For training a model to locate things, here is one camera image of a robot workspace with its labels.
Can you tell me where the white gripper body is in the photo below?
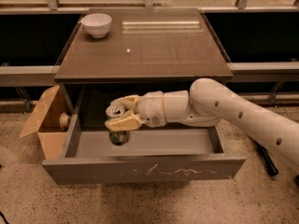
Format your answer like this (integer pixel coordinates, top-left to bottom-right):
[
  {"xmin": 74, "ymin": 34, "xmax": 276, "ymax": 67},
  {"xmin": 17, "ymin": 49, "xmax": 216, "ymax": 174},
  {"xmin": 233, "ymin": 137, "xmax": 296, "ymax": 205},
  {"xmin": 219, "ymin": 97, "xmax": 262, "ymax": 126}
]
[{"xmin": 135, "ymin": 91, "xmax": 166, "ymax": 128}]

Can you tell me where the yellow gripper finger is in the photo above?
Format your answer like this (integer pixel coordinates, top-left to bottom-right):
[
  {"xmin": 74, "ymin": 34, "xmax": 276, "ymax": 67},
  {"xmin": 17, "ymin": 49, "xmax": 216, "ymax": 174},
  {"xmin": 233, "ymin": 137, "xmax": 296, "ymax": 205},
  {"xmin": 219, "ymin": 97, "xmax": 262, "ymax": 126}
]
[
  {"xmin": 105, "ymin": 109, "xmax": 145, "ymax": 132},
  {"xmin": 110, "ymin": 95, "xmax": 139, "ymax": 110}
]

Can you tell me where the green soda can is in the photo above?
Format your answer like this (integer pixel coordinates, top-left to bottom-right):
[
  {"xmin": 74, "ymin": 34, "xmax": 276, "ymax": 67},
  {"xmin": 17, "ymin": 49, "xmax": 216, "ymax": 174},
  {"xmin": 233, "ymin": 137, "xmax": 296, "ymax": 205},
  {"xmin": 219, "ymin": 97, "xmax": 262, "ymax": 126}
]
[{"xmin": 106, "ymin": 105, "xmax": 130, "ymax": 146}]

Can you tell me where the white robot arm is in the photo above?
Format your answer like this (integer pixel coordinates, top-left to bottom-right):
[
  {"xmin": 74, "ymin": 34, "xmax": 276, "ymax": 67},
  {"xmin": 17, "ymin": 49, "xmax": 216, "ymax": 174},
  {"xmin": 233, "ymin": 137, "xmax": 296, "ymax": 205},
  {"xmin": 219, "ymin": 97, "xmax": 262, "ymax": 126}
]
[{"xmin": 105, "ymin": 78, "xmax": 299, "ymax": 172}]

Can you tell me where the open grey top drawer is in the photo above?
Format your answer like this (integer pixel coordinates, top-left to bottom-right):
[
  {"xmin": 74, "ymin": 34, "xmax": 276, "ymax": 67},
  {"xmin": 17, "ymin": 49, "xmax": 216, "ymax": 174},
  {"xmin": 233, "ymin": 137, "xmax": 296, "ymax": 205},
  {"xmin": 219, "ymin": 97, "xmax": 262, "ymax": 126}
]
[{"xmin": 41, "ymin": 83, "xmax": 247, "ymax": 186}]

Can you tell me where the grey cabinet with glass top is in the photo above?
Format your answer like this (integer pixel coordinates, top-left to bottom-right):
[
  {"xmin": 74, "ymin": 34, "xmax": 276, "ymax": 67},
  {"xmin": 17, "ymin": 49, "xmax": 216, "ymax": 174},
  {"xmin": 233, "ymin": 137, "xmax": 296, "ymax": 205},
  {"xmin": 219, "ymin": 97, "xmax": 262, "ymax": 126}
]
[{"xmin": 58, "ymin": 8, "xmax": 231, "ymax": 114}]

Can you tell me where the tape roll in box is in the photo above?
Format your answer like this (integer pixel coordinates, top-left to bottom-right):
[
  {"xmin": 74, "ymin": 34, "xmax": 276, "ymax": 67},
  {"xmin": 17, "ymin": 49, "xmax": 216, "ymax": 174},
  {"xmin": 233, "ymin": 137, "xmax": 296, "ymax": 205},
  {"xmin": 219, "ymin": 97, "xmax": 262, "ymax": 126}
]
[{"xmin": 59, "ymin": 113, "xmax": 71, "ymax": 132}]

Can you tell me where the open cardboard box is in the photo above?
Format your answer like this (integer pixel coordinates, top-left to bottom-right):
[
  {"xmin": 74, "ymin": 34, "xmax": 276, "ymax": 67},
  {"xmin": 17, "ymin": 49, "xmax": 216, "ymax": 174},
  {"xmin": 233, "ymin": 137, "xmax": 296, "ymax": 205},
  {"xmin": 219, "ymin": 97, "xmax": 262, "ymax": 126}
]
[{"xmin": 20, "ymin": 85, "xmax": 70, "ymax": 160}]

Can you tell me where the white ceramic bowl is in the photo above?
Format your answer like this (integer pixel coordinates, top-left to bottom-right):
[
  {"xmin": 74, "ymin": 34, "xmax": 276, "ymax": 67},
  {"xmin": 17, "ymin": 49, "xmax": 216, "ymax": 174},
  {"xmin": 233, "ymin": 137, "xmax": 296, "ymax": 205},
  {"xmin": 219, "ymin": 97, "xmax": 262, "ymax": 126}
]
[{"xmin": 80, "ymin": 13, "xmax": 112, "ymax": 38}]

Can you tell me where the black chair base leg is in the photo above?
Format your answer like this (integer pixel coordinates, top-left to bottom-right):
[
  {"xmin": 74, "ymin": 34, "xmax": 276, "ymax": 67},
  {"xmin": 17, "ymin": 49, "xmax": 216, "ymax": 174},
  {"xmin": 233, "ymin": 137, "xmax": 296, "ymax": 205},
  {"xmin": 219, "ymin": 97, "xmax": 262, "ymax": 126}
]
[{"xmin": 255, "ymin": 142, "xmax": 278, "ymax": 176}]

